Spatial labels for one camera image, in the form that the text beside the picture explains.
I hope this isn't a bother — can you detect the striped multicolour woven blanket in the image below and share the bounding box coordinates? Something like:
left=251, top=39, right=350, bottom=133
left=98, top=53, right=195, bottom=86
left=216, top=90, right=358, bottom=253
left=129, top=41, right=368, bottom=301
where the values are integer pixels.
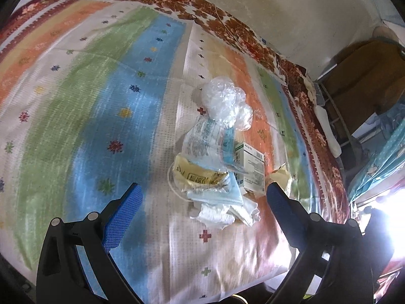
left=0, top=0, right=352, bottom=301

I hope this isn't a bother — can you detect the white cardboard box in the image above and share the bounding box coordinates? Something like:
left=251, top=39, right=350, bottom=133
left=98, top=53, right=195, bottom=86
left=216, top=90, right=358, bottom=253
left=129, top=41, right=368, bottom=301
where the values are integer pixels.
left=232, top=142, right=266, bottom=198

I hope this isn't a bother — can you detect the beige paper scrap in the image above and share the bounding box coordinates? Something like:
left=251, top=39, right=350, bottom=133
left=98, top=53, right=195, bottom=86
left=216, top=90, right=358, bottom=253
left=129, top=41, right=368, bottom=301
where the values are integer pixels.
left=267, top=163, right=293, bottom=197

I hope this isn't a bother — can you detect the white tissue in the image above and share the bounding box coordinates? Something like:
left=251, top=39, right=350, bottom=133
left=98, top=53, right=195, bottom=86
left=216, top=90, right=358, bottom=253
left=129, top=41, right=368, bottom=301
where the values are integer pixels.
left=190, top=196, right=261, bottom=230

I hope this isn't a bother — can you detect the white cloth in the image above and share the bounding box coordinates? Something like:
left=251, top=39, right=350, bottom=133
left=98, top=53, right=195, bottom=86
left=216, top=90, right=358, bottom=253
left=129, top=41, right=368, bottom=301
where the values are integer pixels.
left=312, top=85, right=342, bottom=157

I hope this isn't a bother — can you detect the metal bed frame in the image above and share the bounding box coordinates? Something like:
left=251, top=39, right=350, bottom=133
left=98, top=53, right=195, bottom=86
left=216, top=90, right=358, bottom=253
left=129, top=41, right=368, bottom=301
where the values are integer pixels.
left=313, top=81, right=358, bottom=153

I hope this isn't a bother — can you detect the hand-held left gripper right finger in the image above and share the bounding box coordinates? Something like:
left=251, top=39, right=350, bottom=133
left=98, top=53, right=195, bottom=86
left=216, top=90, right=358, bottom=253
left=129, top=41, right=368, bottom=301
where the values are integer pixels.
left=266, top=182, right=375, bottom=304

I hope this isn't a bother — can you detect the brown wooden cabinet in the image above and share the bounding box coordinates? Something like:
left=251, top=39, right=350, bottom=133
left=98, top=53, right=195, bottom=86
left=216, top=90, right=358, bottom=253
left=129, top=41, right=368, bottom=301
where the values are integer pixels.
left=323, top=40, right=405, bottom=137

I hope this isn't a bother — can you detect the blue face mask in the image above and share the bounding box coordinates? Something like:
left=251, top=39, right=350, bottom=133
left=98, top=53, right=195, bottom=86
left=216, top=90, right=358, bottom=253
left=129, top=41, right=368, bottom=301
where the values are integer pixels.
left=187, top=161, right=246, bottom=206

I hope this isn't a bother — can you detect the printed clear plastic wrapper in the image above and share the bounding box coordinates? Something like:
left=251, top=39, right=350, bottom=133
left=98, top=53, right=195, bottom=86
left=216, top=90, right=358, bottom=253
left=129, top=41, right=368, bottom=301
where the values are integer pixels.
left=184, top=116, right=236, bottom=168

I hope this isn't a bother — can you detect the yellow foil packet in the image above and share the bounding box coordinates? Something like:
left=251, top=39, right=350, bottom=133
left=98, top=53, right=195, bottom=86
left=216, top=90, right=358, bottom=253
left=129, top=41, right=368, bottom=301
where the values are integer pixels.
left=174, top=153, right=230, bottom=187

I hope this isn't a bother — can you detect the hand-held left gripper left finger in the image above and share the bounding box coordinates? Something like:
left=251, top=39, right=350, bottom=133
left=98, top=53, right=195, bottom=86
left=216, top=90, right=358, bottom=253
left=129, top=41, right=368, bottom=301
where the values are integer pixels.
left=36, top=183, right=149, bottom=304

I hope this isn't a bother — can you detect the blue patterned curtain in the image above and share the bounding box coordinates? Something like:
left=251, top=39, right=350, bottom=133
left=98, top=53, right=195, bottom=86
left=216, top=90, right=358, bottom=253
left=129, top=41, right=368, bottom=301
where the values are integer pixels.
left=348, top=101, right=405, bottom=203

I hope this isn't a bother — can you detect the clear plastic bag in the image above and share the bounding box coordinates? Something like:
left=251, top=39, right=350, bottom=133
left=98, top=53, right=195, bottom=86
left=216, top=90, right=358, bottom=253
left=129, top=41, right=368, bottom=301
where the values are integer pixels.
left=199, top=77, right=254, bottom=132

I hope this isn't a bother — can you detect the red-brown floral bedsheet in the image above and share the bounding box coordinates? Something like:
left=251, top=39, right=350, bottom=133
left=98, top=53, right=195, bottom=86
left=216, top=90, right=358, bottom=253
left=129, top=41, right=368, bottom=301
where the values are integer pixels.
left=0, top=0, right=350, bottom=222

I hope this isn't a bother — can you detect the dark bin with gold rim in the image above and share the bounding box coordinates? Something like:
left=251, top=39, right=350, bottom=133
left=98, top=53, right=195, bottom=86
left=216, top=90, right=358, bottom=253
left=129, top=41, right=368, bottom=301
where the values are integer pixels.
left=218, top=283, right=279, bottom=304

